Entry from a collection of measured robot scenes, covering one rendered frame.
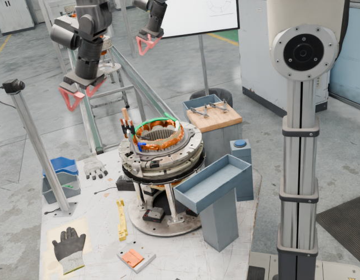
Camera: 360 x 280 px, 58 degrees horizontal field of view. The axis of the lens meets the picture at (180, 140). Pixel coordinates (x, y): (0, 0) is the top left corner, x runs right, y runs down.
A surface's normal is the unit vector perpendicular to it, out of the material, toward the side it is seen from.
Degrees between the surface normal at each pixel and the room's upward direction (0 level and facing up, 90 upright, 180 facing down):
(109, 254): 0
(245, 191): 90
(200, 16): 83
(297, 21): 109
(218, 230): 90
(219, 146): 90
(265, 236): 0
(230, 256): 0
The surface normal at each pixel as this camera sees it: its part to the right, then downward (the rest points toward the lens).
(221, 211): 0.62, 0.30
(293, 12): -0.23, 0.77
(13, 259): -0.15, -0.86
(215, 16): -0.14, 0.40
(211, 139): 0.25, 0.45
